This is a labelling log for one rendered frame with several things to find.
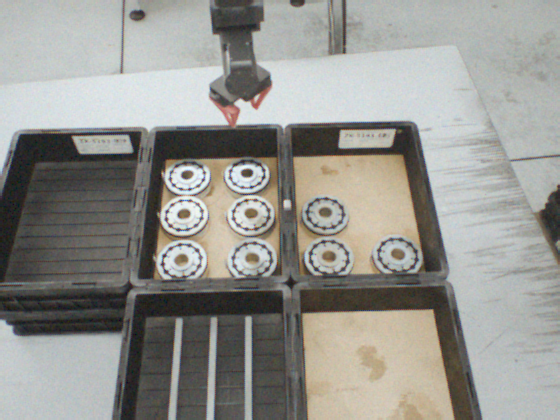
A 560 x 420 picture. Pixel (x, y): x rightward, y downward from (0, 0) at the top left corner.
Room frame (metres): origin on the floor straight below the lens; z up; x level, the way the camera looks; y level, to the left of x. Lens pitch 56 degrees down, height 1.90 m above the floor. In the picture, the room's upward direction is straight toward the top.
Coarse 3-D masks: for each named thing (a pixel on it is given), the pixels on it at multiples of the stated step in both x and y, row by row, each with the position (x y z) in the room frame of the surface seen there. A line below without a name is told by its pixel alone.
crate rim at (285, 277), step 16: (160, 128) 0.88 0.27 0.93; (176, 128) 0.88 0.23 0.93; (192, 128) 0.89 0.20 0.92; (208, 128) 0.88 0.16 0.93; (224, 128) 0.88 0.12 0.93; (240, 128) 0.88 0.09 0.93; (256, 128) 0.88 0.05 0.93; (272, 128) 0.88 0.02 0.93; (144, 176) 0.75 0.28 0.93; (144, 192) 0.71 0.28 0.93; (144, 208) 0.67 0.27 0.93; (144, 224) 0.63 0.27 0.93; (288, 240) 0.59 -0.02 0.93; (288, 256) 0.55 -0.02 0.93; (288, 272) 0.52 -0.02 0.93
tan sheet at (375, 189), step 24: (312, 168) 0.85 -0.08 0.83; (336, 168) 0.85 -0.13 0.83; (360, 168) 0.85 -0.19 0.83; (384, 168) 0.85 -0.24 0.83; (312, 192) 0.78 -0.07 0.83; (336, 192) 0.78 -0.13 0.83; (360, 192) 0.78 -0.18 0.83; (384, 192) 0.78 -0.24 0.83; (408, 192) 0.78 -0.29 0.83; (360, 216) 0.71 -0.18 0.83; (384, 216) 0.71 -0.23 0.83; (408, 216) 0.71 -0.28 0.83; (312, 240) 0.65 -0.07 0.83; (360, 240) 0.65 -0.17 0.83; (360, 264) 0.59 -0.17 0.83
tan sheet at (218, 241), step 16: (176, 160) 0.87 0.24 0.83; (208, 160) 0.87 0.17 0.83; (224, 160) 0.87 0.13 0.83; (272, 160) 0.87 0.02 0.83; (272, 176) 0.82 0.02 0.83; (224, 192) 0.78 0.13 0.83; (272, 192) 0.78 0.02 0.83; (208, 208) 0.73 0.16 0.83; (224, 208) 0.73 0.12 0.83; (160, 224) 0.69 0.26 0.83; (224, 224) 0.69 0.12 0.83; (160, 240) 0.65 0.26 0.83; (208, 240) 0.65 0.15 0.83; (224, 240) 0.65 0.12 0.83; (240, 240) 0.65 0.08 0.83; (272, 240) 0.65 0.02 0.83; (208, 256) 0.61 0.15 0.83; (224, 256) 0.61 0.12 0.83; (208, 272) 0.57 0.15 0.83; (224, 272) 0.57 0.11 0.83
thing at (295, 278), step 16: (288, 128) 0.88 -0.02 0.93; (304, 128) 0.88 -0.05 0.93; (320, 128) 0.89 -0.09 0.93; (336, 128) 0.89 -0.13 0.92; (416, 128) 0.88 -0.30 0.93; (288, 144) 0.84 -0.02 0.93; (416, 144) 0.84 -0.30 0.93; (288, 160) 0.79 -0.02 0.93; (288, 176) 0.75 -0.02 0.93; (288, 192) 0.71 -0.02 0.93; (432, 208) 0.67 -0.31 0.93; (288, 224) 0.63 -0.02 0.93; (432, 224) 0.63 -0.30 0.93; (416, 272) 0.52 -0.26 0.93; (432, 272) 0.52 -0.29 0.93; (448, 272) 0.52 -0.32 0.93
